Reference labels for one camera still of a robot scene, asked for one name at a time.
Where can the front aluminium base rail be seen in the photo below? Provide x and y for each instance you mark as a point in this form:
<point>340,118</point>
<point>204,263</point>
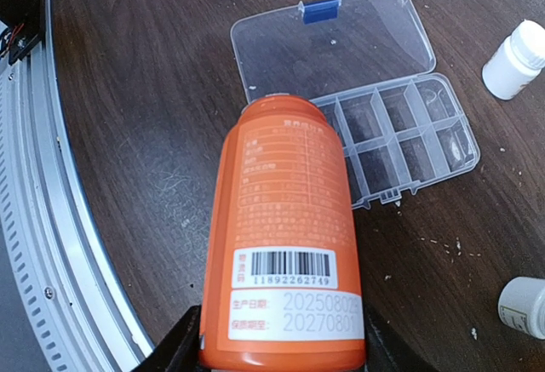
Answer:
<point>47,202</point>

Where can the small white pill bottle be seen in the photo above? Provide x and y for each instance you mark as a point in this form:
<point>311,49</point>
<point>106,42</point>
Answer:
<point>521,306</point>

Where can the clear plastic pill organizer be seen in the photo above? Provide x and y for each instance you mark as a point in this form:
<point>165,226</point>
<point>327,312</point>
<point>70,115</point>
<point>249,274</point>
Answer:
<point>369,66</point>

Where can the orange pill bottle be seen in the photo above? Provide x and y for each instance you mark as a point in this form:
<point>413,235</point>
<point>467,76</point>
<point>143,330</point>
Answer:
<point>282,287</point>

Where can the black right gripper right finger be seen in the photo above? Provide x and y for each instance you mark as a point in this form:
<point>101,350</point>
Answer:
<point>386,349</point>

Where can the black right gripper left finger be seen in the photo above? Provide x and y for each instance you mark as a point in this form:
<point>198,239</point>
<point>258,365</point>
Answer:
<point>178,350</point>

